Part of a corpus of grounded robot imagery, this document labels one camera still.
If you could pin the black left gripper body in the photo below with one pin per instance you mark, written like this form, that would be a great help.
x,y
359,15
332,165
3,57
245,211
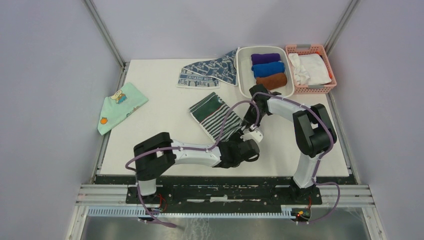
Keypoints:
x,y
236,140

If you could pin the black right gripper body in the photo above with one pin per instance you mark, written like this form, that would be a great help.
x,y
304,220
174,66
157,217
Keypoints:
x,y
250,116

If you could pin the blue patterned towel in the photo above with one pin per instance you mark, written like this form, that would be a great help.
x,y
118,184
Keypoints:
x,y
209,74

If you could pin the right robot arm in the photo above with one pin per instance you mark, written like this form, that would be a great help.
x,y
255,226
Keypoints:
x,y
314,132

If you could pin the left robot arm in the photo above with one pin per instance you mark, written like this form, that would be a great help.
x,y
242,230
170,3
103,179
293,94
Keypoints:
x,y
156,155

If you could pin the brown rolled towel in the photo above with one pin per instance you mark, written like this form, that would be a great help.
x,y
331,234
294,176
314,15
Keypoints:
x,y
272,82

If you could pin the white plastic tub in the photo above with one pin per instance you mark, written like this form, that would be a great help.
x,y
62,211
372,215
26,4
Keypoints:
x,y
245,77

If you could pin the blue rolled towel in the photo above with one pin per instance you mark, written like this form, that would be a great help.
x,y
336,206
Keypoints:
x,y
265,70

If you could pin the purple rolled towel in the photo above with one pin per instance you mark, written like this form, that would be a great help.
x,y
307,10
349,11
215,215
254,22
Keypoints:
x,y
265,58

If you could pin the white cloth in basket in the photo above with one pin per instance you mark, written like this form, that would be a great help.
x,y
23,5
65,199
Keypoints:
x,y
309,69

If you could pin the pink plastic basket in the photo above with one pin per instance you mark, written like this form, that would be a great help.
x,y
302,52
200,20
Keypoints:
x,y
306,50

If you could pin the mint green cartoon towel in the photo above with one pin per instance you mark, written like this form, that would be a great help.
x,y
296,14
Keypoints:
x,y
119,106

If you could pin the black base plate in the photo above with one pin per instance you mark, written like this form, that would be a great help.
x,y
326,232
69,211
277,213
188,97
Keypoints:
x,y
229,195

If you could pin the white slotted cable duct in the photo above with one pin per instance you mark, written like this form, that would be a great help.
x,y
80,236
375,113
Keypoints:
x,y
139,212

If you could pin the aluminium frame rail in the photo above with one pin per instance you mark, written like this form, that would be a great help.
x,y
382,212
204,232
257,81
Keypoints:
x,y
80,212

